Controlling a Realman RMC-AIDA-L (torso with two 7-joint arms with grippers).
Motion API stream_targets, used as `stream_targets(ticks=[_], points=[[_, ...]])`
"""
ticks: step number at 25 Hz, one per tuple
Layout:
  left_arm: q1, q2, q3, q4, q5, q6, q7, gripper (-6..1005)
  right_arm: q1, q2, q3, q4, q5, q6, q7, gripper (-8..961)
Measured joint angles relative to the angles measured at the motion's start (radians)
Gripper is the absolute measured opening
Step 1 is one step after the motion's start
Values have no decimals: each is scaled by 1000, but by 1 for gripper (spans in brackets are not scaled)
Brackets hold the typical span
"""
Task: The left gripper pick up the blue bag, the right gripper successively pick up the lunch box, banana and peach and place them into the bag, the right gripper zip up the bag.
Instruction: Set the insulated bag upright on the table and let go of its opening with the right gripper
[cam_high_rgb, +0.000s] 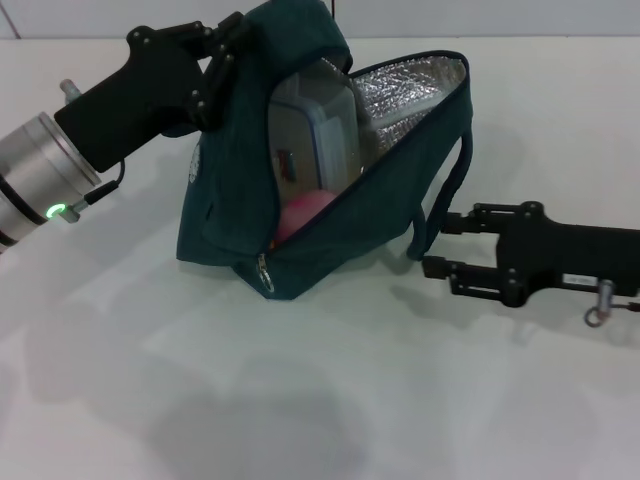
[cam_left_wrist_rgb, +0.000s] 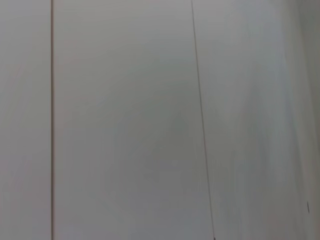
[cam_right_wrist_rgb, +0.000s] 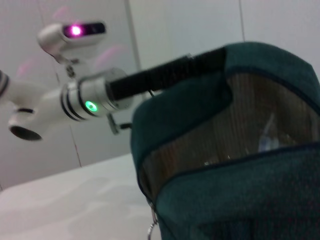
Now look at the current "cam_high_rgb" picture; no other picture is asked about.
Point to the dark teal insulated lunch bag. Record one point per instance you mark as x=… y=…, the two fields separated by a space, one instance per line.
x=350 y=215

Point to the clear lunch box blue rim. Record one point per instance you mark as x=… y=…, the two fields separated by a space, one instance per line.
x=330 y=135

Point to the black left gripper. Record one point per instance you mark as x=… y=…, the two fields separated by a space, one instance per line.
x=145 y=95

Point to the pink toy peach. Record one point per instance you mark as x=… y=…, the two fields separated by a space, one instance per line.
x=305 y=210

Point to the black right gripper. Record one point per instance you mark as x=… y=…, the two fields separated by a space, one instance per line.
x=565 y=257

